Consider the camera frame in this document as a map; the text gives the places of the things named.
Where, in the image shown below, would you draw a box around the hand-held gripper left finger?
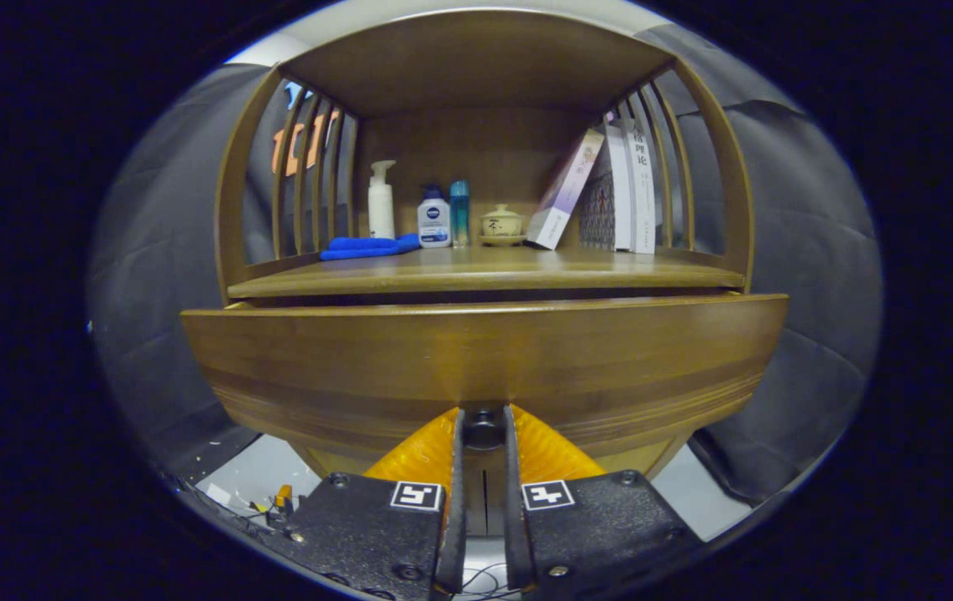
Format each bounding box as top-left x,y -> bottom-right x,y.
264,405 -> 467,601

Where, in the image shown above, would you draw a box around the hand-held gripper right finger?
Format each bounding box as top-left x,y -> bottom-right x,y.
503,405 -> 704,601

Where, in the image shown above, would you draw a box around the wooden drawer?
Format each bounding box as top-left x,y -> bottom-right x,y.
180,292 -> 790,481

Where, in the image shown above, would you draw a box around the wooden countertop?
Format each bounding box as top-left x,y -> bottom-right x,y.
226,245 -> 746,300

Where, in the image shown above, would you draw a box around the wooden cabinet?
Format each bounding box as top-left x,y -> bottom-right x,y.
214,8 -> 757,306

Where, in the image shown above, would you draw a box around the blue folded cloth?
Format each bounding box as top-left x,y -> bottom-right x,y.
319,234 -> 421,262

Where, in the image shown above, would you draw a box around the beige lidded tea cup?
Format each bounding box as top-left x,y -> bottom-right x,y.
478,204 -> 527,247

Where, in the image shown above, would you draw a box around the white lotion bottle blue cap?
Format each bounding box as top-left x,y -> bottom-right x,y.
416,185 -> 452,250

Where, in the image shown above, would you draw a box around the slim teal bottle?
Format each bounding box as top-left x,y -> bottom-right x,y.
450,179 -> 471,248

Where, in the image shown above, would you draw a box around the dark patterned book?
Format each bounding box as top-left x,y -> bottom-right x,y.
578,150 -> 618,250

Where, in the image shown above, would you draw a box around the white pump bottle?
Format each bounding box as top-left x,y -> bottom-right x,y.
367,159 -> 398,240

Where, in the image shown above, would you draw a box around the purple white book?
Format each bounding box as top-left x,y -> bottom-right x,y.
525,127 -> 607,251

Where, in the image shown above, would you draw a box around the white book with print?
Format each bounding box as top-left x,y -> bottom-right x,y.
623,117 -> 658,255

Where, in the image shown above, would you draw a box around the black backdrop cloth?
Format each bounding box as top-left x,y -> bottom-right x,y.
88,25 -> 882,506

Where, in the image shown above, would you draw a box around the black floor cables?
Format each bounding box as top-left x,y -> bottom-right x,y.
464,561 -> 515,600

